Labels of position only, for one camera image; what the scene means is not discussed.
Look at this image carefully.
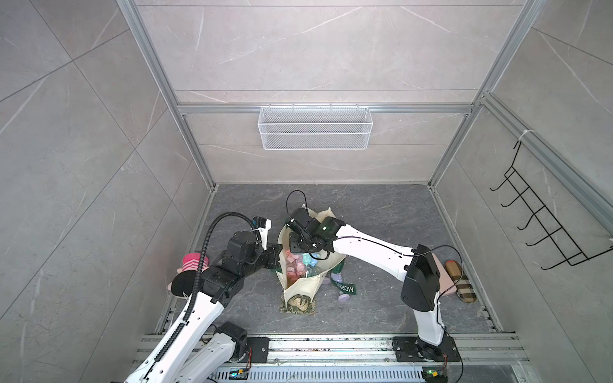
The pink hourglass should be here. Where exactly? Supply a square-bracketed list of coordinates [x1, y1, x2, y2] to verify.
[285, 249, 299, 286]

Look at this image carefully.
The cream canvas tote bag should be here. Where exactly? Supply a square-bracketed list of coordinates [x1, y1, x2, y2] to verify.
[276, 226, 357, 314]

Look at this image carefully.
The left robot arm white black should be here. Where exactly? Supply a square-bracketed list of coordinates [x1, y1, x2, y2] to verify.
[126, 212, 282, 382]

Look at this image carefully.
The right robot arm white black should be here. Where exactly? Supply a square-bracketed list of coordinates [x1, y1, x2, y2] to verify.
[287, 207, 451, 361]

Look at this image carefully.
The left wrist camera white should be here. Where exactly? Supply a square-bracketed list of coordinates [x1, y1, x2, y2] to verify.
[252, 216, 271, 251]

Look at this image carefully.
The purple hourglass under handle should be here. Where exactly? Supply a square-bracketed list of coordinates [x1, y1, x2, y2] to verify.
[330, 273, 343, 283]

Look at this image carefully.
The white wire mesh basket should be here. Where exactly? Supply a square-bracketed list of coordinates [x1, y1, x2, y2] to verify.
[258, 106, 374, 151]

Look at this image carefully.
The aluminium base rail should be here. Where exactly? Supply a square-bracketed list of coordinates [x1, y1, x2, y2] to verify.
[138, 334, 533, 383]

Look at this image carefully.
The black wire hook rack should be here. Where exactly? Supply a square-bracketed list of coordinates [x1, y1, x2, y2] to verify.
[489, 140, 612, 271]

